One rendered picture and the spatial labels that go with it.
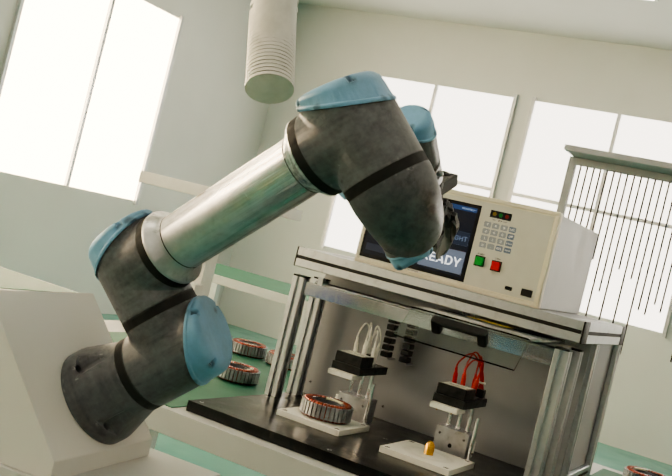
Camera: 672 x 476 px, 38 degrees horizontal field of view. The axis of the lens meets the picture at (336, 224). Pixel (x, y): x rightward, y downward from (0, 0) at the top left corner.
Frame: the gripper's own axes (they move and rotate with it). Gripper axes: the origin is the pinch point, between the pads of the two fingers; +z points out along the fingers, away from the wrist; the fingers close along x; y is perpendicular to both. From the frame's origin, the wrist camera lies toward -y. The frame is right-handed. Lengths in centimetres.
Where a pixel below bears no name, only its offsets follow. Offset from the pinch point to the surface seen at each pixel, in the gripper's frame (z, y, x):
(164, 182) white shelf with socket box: 41, -31, -107
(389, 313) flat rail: 25.5, 1.2, -15.2
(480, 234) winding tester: 15.1, -17.8, -0.6
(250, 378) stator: 50, 15, -51
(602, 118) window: 428, -512, -129
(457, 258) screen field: 18.8, -12.9, -4.3
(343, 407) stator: 29.0, 24.3, -15.4
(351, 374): 29.6, 16.0, -17.9
